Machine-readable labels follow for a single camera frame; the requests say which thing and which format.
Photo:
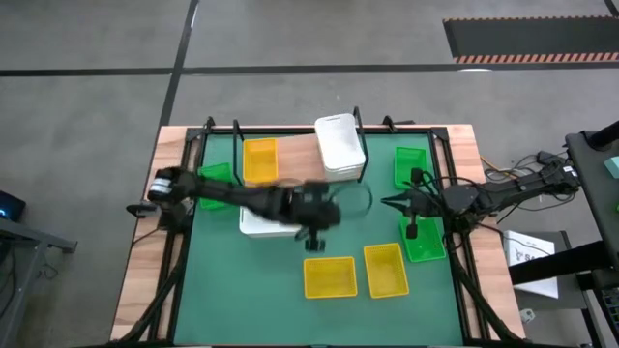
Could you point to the black cart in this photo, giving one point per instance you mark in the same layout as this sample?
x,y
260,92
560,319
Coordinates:
x,y
595,193

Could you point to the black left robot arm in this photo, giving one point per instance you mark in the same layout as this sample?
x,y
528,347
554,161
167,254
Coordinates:
x,y
232,193

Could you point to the black hazard-striped floor mat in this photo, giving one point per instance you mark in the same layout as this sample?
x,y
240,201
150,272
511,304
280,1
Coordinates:
x,y
532,38

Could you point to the black clamp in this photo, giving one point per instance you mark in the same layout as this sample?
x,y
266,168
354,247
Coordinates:
x,y
140,209

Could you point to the gray metal table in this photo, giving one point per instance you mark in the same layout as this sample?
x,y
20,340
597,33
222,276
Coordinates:
x,y
29,232

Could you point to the green mesh basket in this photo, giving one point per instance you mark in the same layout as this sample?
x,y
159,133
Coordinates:
x,y
215,173
403,162
428,246

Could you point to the small white floor object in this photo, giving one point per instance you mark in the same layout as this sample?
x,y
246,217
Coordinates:
x,y
527,315

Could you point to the white cardboard box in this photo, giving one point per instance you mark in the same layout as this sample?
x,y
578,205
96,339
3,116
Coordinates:
x,y
527,251

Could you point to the yellow mesh basket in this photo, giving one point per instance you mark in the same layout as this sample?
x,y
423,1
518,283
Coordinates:
x,y
261,162
330,278
386,270

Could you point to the teal object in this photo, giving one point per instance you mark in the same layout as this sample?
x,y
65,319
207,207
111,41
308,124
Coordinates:
x,y
613,166

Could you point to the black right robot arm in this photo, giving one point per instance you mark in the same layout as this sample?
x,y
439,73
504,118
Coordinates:
x,y
508,191

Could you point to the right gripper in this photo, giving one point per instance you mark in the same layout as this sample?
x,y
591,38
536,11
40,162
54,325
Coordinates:
x,y
425,203

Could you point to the wooden shelf with black frame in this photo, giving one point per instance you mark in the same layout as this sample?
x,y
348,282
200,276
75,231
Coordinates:
x,y
300,159

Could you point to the green table mat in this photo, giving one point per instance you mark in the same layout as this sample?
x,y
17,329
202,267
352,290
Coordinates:
x,y
242,299

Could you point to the white plastic basket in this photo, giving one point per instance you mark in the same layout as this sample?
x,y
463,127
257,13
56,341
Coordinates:
x,y
338,140
263,229
345,175

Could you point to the black table frame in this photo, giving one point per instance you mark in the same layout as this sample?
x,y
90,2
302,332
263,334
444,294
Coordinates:
x,y
411,129

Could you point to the black device with blue light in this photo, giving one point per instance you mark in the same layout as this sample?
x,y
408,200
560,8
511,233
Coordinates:
x,y
9,205

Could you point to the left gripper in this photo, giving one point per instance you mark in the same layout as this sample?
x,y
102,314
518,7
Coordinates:
x,y
314,210

